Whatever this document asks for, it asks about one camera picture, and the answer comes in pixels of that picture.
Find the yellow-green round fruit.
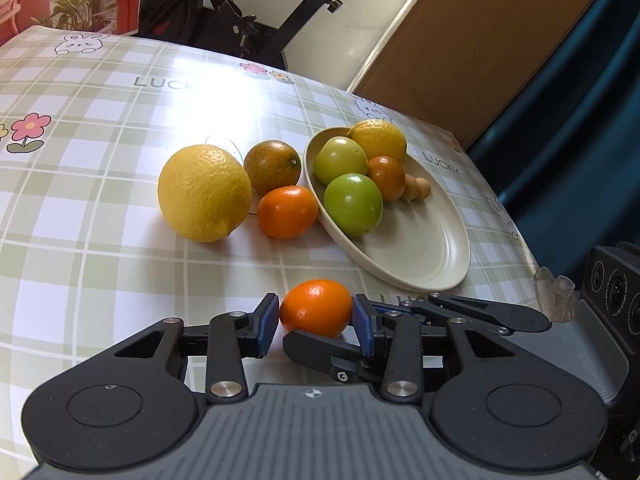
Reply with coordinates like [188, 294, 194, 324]
[313, 136, 369, 187]

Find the green round fruit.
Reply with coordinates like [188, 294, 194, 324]
[323, 172, 385, 237]

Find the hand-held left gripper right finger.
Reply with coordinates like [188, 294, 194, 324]
[351, 294, 515, 405]

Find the large yellow lemon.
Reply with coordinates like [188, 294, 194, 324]
[157, 144, 253, 244]

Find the green checked tablecloth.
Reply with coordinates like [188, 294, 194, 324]
[0, 25, 551, 478]

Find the small yellow lemon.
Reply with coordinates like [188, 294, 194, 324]
[347, 118, 407, 165]

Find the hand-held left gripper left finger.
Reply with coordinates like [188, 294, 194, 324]
[114, 293, 280, 404]

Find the clear plastic corner protector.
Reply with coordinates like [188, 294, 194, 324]
[534, 266, 581, 323]

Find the bright orange mandarin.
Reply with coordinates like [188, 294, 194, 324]
[257, 185, 319, 240]
[279, 279, 354, 339]

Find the beige round plate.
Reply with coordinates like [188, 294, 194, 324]
[304, 126, 472, 292]

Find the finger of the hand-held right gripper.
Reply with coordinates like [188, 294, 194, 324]
[282, 330, 387, 385]
[372, 291, 552, 335]

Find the green potted plant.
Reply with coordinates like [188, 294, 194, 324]
[35, 0, 113, 33]

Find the black exercise bike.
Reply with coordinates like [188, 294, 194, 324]
[137, 0, 411, 68]

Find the brown wooden board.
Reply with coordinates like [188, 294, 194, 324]
[352, 0, 616, 151]

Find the dark orange tangerine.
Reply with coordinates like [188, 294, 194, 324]
[366, 155, 406, 202]

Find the greenish brown tangerine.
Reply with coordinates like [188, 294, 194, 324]
[243, 140, 303, 197]

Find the dark blue curtain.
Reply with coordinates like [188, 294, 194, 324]
[467, 0, 640, 281]

